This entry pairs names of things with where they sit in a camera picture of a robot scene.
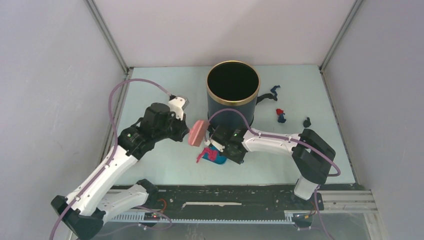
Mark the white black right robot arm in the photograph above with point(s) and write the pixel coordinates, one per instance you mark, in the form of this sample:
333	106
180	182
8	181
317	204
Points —
312	155

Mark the small electronics board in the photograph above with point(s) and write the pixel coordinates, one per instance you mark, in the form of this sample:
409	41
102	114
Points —
149	216
302	216

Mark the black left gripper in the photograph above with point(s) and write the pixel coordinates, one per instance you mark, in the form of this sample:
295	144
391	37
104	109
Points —
183	129

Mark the small electronics board right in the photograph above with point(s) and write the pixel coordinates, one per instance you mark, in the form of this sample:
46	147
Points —
302	216

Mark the black mounting base plate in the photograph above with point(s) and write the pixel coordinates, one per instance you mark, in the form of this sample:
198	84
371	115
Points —
231	202

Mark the black paper scrap by bin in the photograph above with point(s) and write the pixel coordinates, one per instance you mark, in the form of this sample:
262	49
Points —
270	96

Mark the left aluminium frame post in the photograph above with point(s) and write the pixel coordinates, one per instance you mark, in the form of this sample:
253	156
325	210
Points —
101	23

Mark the aluminium frame post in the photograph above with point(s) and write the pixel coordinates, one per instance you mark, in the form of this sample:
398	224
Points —
341	33
101	23

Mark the blue paper scrap far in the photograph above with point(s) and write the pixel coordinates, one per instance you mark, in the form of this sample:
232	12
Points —
274	90

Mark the pink hand brush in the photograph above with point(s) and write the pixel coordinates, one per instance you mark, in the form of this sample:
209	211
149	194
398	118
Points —
198	132

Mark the right aluminium frame post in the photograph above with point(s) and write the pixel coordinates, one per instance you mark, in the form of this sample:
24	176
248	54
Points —
341	33

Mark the small electronics board left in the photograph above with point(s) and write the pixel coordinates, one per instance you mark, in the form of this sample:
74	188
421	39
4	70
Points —
149	216

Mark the dark blue paper scrap right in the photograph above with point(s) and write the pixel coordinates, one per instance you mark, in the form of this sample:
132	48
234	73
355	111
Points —
281	118

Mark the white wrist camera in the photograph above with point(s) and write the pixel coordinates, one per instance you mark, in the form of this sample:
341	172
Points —
177	104
208	141

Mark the blue dustpan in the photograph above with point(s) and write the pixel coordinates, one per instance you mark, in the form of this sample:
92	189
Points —
220	160

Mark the aluminium front rail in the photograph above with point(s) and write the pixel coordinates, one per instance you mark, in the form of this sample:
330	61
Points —
348	201

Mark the red paper scrap right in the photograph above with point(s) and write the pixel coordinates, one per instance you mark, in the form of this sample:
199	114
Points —
279	111

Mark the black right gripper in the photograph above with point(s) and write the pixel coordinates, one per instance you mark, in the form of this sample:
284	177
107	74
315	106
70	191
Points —
238	159

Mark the large pink paper scrap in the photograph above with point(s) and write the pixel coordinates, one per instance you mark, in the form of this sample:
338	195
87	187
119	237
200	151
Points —
210	153

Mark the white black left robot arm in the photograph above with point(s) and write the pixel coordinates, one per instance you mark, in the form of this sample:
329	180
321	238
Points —
85	210

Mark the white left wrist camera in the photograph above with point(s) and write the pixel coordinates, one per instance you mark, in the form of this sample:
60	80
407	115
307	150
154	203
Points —
177	104

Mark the dark blue gold-rimmed bin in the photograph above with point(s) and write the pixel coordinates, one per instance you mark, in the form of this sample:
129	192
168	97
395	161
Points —
235	85

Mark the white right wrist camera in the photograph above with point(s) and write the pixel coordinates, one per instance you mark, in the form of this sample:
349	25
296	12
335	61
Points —
208	141

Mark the black paper scrap right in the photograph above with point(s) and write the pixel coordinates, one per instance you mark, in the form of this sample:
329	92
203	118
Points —
307	122

